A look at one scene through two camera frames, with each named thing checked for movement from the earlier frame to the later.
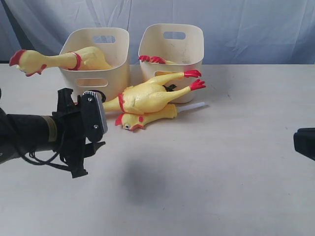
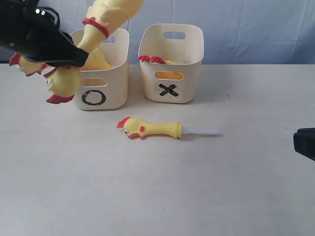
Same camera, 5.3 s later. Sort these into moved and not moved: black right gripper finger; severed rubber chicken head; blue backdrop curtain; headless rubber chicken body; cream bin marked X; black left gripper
Moved: severed rubber chicken head; black left gripper
Not moved: blue backdrop curtain; black right gripper finger; cream bin marked X; headless rubber chicken body
